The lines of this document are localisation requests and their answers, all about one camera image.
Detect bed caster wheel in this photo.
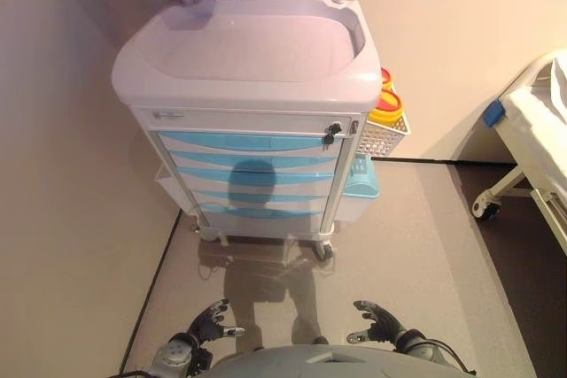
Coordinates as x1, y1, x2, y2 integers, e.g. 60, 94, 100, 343
471, 198, 501, 221

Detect white hospital bed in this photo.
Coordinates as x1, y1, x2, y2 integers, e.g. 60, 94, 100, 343
471, 49, 567, 258

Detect white medical cart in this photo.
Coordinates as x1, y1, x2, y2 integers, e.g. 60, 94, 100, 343
110, 0, 383, 259

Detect white bin with blue lid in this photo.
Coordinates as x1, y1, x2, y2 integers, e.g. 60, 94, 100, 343
340, 154, 381, 223

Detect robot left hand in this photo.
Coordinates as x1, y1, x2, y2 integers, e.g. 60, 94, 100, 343
185, 298, 245, 346

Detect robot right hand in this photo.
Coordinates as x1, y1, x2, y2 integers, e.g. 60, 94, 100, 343
346, 300, 408, 346

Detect blue bed corner bumper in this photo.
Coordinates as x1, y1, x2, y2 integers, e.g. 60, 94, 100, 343
482, 101, 507, 127

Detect black cart key lock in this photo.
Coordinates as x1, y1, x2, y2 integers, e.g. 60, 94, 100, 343
322, 121, 345, 145

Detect white perforated side basket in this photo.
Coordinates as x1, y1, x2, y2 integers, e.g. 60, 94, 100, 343
356, 112, 412, 160

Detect white side bin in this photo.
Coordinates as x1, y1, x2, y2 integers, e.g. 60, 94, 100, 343
153, 164, 198, 215

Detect grey robot torso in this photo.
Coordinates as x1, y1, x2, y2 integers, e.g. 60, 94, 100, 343
207, 344, 478, 378

